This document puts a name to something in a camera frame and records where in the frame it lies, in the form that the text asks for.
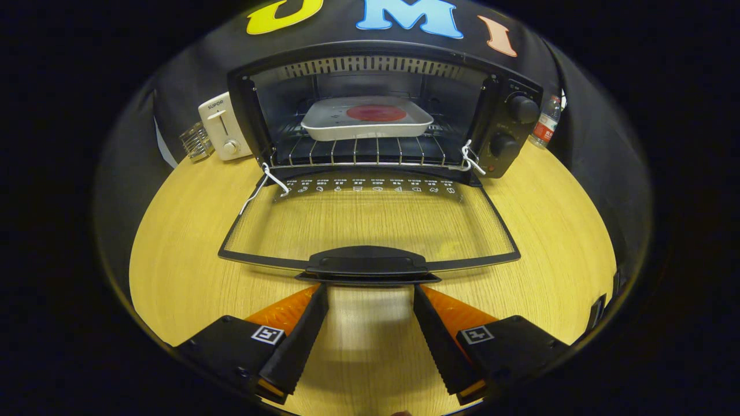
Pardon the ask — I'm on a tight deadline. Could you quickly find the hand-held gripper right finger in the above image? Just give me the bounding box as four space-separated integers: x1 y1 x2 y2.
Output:
413 283 570 406

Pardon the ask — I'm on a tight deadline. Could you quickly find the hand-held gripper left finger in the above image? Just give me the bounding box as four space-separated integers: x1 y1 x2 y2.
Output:
173 283 330 405

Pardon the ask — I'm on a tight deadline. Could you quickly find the black toaster oven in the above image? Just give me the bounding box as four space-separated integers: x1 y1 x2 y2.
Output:
217 40 544 287

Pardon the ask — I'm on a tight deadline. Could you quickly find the white square plate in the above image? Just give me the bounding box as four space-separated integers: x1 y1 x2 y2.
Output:
300 96 434 142

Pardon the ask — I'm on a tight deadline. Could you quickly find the pink ham slice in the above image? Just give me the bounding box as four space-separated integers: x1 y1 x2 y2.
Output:
346 105 408 122

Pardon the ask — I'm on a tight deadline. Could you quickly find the white toaster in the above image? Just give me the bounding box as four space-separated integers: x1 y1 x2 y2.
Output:
198 91 253 161

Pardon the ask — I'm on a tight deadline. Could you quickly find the small black object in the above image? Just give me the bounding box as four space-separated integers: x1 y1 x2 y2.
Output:
589 294 608 333

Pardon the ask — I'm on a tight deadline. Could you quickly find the red label water bottle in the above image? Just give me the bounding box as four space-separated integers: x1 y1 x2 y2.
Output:
528 95 563 150

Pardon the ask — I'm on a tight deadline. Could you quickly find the white string tie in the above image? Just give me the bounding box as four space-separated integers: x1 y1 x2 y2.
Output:
461 139 487 176
239 162 291 216

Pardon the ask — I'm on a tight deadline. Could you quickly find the wire mesh basket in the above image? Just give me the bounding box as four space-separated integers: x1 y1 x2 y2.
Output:
179 121 215 161

